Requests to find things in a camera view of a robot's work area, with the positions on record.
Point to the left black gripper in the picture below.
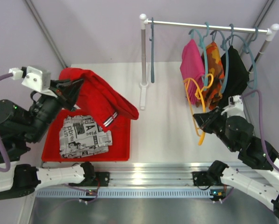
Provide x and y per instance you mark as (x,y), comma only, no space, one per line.
(66,91)

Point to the red trousers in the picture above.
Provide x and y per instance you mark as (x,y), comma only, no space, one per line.
(99,99)

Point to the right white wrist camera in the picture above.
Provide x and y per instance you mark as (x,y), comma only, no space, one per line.
(235,107)

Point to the red plastic tray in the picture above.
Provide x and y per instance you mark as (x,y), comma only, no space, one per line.
(118,151)

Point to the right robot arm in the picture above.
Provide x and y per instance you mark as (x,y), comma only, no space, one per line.
(237,135)

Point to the empty teal hanger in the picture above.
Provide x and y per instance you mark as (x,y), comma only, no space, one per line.
(251,84)

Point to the orange camouflage trousers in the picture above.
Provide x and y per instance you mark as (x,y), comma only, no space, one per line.
(213,94)

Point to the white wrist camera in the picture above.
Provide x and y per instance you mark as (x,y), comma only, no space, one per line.
(235,107)
(34,77)

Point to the teal hanger of pink trousers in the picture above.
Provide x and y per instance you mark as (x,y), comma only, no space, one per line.
(203,46)

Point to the newspaper print trousers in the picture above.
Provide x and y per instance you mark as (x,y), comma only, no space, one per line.
(81,136)

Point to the teal hanger of newspaper trousers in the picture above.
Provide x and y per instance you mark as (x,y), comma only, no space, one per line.
(152,72)

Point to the white metal clothes rack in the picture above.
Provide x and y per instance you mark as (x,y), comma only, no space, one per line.
(144,21)

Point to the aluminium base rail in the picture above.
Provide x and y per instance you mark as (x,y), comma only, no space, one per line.
(126,174)

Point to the teal hanger of black trousers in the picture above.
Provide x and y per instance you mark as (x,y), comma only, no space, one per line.
(230,39)

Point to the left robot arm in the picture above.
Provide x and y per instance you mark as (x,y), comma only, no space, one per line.
(19,127)

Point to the perforated cable duct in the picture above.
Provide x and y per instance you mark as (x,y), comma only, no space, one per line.
(130,193)

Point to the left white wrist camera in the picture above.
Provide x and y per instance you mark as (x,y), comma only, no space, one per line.
(34,77)

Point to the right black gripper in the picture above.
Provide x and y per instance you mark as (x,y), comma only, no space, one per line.
(211,115)

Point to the pink trousers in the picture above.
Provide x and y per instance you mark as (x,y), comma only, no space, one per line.
(192,65)

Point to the black trousers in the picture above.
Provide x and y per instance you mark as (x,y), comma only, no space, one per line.
(238,77)

